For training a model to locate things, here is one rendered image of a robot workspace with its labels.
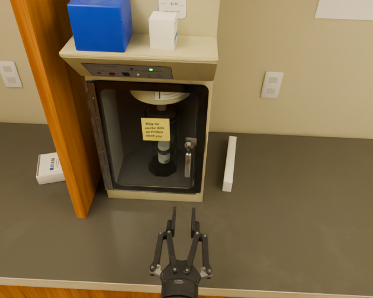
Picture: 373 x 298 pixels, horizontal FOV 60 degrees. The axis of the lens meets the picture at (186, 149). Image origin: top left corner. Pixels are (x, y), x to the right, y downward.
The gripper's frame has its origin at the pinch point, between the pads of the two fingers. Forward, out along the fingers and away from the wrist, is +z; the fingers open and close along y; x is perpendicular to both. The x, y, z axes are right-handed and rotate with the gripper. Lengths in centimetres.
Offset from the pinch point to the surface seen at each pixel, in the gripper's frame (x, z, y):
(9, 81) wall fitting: 2, 66, 73
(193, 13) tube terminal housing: -41.8, 23.0, 0.4
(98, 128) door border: -10.0, 22.3, 24.8
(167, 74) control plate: -29.7, 17.6, 5.6
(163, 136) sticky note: -8.3, 22.1, 7.0
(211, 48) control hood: -37.0, 16.2, -3.7
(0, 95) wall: 10, 67, 80
